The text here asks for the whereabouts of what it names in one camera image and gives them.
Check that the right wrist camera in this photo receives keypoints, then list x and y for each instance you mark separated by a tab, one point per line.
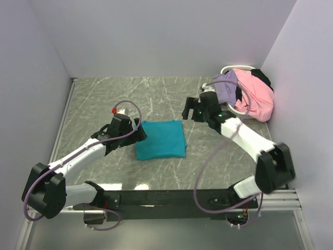
208	98

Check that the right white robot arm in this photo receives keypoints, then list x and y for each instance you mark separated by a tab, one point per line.
274	166

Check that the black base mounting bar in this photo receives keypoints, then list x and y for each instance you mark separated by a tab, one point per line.
172	204

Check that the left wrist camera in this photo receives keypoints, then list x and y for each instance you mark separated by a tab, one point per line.
121	120

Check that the pink t shirt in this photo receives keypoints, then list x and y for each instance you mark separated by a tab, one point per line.
257	98

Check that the teal t shirt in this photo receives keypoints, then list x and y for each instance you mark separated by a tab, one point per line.
165	139

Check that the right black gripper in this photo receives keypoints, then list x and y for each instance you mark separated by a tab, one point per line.
189	104

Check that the white laundry basket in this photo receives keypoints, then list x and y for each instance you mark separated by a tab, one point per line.
224	70

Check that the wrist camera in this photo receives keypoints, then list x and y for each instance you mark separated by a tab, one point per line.
121	120
208	98

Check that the black t shirt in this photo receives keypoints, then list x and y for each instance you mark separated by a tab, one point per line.
260	75

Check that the purple t shirt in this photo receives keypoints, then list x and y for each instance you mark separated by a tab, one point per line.
225	86

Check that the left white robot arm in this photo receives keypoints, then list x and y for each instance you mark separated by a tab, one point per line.
46	189

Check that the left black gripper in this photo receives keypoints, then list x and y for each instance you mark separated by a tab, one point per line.
139	135

